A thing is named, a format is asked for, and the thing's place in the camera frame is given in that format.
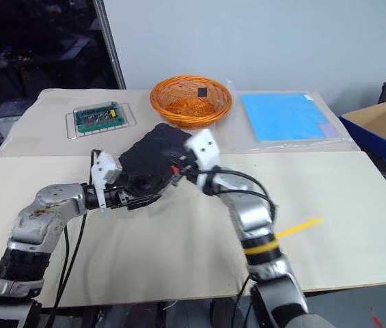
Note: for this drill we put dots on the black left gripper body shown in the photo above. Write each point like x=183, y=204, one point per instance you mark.
x=117, y=200

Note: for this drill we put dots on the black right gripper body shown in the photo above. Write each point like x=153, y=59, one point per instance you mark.
x=186, y=167

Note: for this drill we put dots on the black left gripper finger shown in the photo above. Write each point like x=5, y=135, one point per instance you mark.
x=143, y=201

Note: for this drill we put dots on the black plastic tool case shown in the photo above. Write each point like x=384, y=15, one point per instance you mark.
x=151, y=157

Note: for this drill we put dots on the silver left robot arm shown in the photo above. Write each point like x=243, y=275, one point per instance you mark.
x=42, y=218

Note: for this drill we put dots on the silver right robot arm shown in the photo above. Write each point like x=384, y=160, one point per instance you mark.
x=250, y=212

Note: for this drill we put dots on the orange wicker basket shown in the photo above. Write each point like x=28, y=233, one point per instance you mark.
x=192, y=114

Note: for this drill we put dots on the large beige table mat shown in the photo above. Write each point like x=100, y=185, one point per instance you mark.
x=145, y=256

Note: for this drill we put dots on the clear plastic sleeve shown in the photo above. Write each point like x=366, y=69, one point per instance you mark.
x=237, y=136

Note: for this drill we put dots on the small black square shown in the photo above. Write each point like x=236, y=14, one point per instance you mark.
x=203, y=92

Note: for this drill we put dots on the green circuit board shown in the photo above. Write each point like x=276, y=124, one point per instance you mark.
x=98, y=118

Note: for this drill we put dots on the blue paper sheet stack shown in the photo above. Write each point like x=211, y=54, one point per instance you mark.
x=281, y=116

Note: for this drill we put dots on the yellow strip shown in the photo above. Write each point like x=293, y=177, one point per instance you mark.
x=298, y=227

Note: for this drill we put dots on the small purple sheet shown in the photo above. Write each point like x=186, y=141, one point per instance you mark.
x=328, y=130

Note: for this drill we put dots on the blue cardboard box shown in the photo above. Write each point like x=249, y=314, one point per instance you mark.
x=377, y=136

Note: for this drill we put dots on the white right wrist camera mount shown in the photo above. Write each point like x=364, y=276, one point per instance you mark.
x=204, y=150

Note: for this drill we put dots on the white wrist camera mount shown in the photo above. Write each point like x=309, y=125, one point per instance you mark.
x=204, y=150
x=105, y=171

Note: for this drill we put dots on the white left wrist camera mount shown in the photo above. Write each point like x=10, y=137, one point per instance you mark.
x=105, y=171

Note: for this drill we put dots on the grey metal post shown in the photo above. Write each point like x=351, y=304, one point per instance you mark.
x=110, y=41

